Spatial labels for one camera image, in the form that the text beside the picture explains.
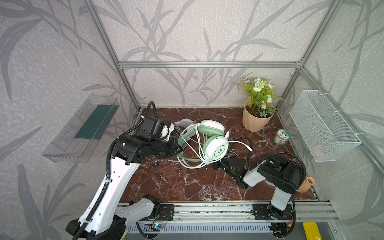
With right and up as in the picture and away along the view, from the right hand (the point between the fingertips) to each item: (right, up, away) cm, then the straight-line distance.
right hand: (209, 147), depth 86 cm
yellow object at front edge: (+47, -36, -17) cm, 62 cm away
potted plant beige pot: (+34, +25, +13) cm, 44 cm away
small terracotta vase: (+47, -16, -13) cm, 52 cm away
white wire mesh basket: (+49, +9, -23) cm, 55 cm away
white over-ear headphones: (-16, +14, +16) cm, 27 cm away
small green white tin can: (+46, +6, +8) cm, 47 cm away
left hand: (-12, +5, -24) cm, 27 cm away
